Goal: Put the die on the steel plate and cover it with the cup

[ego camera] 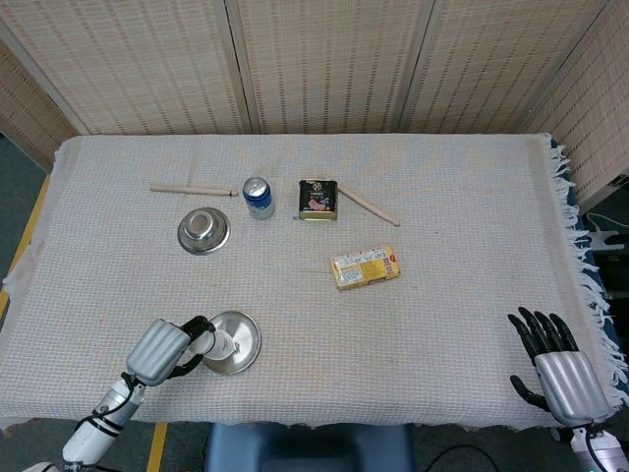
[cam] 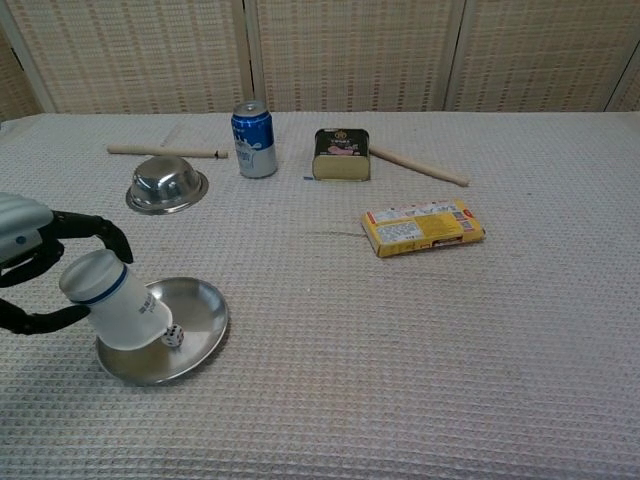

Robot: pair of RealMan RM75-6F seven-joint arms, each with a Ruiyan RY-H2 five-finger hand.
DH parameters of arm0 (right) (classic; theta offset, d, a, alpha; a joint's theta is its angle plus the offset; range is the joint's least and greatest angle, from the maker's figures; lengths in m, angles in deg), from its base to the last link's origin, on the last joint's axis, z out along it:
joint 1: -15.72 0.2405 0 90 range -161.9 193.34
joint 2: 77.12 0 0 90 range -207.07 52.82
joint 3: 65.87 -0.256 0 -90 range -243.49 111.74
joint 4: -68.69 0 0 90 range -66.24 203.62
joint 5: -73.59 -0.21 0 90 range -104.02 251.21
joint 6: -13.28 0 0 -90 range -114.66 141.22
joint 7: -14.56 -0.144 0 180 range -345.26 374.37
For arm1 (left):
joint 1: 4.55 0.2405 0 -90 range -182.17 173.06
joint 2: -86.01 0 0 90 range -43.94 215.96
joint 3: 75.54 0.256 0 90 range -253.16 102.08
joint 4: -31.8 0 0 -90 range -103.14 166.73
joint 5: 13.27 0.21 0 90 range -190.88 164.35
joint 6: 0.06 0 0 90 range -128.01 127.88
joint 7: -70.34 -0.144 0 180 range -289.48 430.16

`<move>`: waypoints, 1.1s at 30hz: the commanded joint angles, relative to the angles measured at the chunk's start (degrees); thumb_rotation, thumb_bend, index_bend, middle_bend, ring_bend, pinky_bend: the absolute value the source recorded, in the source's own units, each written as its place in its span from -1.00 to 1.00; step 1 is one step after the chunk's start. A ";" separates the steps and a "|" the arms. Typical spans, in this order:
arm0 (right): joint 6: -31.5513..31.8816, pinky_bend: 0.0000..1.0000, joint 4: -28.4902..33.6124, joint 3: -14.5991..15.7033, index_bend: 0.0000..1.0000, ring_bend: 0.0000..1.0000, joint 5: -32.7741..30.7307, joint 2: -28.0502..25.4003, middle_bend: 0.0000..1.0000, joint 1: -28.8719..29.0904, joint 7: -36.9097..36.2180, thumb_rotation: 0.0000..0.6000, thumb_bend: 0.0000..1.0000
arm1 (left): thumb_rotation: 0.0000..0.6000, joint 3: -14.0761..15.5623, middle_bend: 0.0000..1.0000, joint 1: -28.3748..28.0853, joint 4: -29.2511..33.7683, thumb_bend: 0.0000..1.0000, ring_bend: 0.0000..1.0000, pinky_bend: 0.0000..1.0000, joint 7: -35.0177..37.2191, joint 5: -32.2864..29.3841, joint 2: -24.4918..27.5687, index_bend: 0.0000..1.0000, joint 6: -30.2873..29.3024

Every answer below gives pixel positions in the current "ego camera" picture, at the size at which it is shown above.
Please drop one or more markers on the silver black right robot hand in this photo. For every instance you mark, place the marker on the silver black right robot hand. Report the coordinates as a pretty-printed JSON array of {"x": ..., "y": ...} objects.
[{"x": 570, "y": 386}]

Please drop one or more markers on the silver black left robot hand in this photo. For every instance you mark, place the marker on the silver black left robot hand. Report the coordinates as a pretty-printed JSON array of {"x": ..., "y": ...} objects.
[{"x": 157, "y": 351}]

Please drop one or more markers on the white paper cup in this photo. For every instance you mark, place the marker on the white paper cup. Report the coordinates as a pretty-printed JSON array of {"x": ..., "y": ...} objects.
[{"x": 216, "y": 344}]

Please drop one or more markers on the round stainless steel plate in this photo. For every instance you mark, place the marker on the round stainless steel plate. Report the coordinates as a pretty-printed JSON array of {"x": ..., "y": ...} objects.
[{"x": 245, "y": 329}]

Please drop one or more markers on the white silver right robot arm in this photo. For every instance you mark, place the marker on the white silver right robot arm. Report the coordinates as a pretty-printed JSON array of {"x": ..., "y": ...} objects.
[{"x": 607, "y": 452}]

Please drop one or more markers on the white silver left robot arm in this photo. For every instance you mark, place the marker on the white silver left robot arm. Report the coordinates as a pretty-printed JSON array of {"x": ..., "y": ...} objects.
[{"x": 98, "y": 432}]

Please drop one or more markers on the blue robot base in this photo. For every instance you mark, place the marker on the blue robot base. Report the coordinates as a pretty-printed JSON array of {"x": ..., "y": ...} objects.
[{"x": 309, "y": 450}]

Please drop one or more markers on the short yellow floor tape strip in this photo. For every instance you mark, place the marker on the short yellow floor tape strip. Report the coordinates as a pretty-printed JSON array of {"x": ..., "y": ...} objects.
[{"x": 157, "y": 447}]

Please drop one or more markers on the upturned stainless steel bowl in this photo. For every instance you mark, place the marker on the upturned stainless steel bowl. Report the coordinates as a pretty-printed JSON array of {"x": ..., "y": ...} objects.
[{"x": 203, "y": 231}]

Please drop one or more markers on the white woven fringed tablecloth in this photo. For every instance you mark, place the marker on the white woven fringed tablecloth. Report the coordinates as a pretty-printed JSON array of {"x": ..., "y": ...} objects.
[{"x": 442, "y": 319}]

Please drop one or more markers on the wooden rolling stick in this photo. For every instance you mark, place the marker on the wooden rolling stick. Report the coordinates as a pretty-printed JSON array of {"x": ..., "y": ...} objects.
[{"x": 191, "y": 190}]

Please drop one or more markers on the long yellow floor tape strip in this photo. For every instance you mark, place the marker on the long yellow floor tape strip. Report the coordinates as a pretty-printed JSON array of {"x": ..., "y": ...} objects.
[{"x": 30, "y": 223}]

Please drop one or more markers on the blue soda can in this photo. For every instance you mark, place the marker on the blue soda can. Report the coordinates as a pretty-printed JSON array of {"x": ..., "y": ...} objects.
[{"x": 259, "y": 199}]

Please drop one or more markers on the black luncheon meat tin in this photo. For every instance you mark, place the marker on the black luncheon meat tin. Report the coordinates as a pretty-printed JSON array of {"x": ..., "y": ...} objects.
[{"x": 317, "y": 200}]

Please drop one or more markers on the yellow biscuit packet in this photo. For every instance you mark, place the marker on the yellow biscuit packet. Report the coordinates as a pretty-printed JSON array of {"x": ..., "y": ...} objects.
[{"x": 366, "y": 268}]

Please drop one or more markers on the wooden drumstick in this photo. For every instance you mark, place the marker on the wooden drumstick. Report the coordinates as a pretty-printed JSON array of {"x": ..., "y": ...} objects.
[{"x": 371, "y": 207}]

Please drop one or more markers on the beige woven folding screen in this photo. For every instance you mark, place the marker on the beige woven folding screen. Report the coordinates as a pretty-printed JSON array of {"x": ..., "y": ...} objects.
[{"x": 324, "y": 64}]

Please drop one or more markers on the white metal bracket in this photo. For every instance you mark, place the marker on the white metal bracket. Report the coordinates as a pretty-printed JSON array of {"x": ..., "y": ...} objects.
[{"x": 603, "y": 239}]

